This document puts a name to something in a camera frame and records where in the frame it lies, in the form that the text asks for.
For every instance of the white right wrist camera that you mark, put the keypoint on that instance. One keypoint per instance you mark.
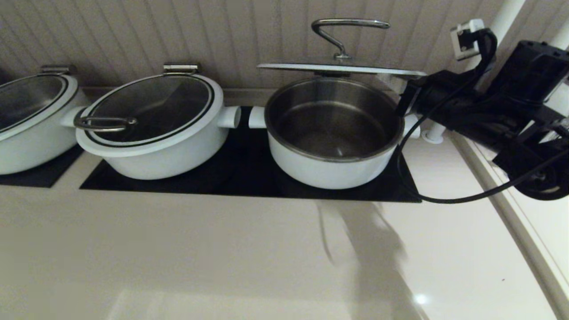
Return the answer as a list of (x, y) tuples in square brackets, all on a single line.
[(464, 35)]

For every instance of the small black induction mat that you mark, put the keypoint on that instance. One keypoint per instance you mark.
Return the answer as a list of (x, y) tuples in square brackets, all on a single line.
[(44, 175)]

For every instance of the white round pole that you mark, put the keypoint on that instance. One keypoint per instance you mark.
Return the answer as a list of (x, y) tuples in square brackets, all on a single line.
[(562, 38), (511, 11)]

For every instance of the glass lid with white rim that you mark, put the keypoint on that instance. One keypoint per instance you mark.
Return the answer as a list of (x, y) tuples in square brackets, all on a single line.
[(26, 98), (169, 102), (338, 68)]

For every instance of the large black induction mat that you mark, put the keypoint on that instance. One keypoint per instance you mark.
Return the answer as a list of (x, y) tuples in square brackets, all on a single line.
[(249, 178)]

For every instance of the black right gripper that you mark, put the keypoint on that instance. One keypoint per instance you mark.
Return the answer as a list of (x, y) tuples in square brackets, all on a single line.
[(435, 86)]

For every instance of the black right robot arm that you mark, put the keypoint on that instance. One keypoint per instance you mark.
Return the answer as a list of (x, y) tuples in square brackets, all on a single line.
[(529, 71)]

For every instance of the white pot with steel insert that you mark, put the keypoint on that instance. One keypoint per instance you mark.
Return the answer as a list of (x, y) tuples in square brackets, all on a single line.
[(329, 175)]

